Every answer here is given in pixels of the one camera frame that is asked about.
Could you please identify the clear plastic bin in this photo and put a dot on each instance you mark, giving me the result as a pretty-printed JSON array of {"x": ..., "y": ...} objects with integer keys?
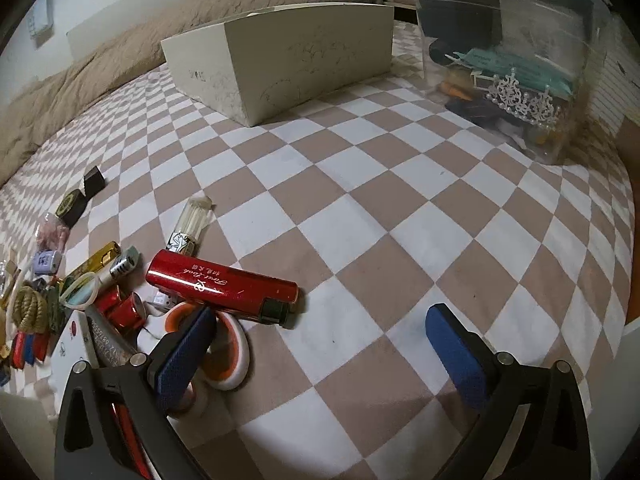
[{"x": 550, "y": 35}]

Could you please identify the white window blind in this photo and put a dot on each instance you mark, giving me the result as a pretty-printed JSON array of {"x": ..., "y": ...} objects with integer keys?
[{"x": 617, "y": 85}]

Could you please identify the dark olive tape roll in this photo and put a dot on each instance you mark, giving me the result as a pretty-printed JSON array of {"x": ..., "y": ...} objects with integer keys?
[{"x": 70, "y": 206}]

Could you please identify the gold lighter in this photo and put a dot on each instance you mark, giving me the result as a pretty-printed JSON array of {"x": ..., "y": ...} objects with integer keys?
[{"x": 97, "y": 260}]

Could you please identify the silver lighter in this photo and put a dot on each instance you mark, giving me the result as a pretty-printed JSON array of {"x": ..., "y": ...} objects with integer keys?
[{"x": 122, "y": 266}]

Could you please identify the white card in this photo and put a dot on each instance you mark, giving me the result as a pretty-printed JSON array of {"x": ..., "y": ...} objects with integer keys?
[{"x": 75, "y": 345}]

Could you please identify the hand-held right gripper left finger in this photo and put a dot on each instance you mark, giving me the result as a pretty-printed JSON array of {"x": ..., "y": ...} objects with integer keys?
[{"x": 185, "y": 357}]

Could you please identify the pearl tiara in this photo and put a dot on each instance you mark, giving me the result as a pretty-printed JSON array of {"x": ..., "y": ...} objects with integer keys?
[{"x": 515, "y": 97}]

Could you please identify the large red lighter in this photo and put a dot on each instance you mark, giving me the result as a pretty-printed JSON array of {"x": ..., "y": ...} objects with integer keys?
[{"x": 210, "y": 280}]

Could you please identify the white shoe box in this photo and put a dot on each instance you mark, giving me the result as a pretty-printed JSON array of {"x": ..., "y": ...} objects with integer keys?
[{"x": 300, "y": 60}]

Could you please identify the red metallic lighter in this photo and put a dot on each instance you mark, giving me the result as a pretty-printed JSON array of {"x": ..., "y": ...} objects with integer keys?
[
  {"x": 129, "y": 314},
  {"x": 107, "y": 301}
]

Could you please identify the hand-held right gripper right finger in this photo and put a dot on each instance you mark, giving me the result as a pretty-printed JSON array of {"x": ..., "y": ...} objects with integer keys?
[{"x": 457, "y": 355}]

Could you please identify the black cube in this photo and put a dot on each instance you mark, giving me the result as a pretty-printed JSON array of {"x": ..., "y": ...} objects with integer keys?
[{"x": 94, "y": 182}]

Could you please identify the beige duvet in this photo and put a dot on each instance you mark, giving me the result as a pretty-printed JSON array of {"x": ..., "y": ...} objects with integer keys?
[{"x": 150, "y": 35}]

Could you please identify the clear tube of sticks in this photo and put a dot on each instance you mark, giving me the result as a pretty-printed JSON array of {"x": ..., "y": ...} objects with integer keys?
[{"x": 192, "y": 222}]

